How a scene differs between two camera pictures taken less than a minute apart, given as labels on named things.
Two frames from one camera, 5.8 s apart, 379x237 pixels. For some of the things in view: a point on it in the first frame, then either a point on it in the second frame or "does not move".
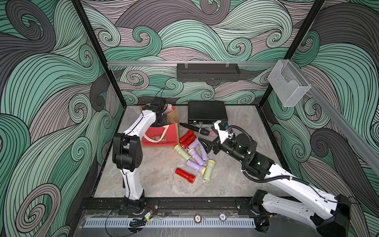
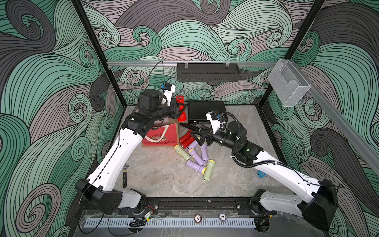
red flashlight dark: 188,177 → 182,117
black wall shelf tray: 208,72 does not move
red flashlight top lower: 185,144 does not move
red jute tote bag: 167,136 does not move
